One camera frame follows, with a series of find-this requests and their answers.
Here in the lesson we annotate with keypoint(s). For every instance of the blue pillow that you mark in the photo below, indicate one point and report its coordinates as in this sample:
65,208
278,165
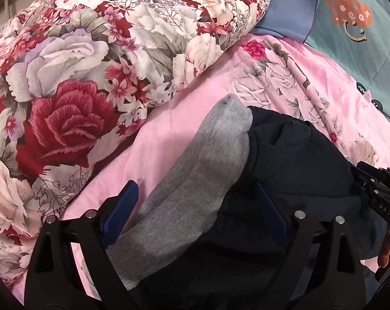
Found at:
285,6

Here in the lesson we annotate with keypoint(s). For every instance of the teal printed blanket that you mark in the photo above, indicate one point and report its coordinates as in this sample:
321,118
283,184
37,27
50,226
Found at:
353,32

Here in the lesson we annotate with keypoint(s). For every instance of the person's right hand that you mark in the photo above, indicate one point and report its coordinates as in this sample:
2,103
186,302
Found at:
387,248

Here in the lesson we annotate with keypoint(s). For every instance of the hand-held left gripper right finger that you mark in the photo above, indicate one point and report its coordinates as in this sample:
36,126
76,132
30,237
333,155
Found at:
274,216

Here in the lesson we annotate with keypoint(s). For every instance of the pink floral bedsheet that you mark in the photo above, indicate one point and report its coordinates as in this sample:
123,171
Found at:
182,109

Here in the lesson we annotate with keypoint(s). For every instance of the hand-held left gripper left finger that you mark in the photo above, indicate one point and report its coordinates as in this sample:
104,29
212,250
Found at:
121,212

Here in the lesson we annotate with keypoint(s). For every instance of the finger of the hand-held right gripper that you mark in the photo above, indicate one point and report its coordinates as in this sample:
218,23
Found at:
370,177

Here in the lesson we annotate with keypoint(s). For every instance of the dark pants with grey lining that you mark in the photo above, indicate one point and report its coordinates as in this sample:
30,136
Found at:
278,155

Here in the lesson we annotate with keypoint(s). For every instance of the red and white floral quilt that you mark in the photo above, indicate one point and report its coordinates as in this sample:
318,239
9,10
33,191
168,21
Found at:
85,87

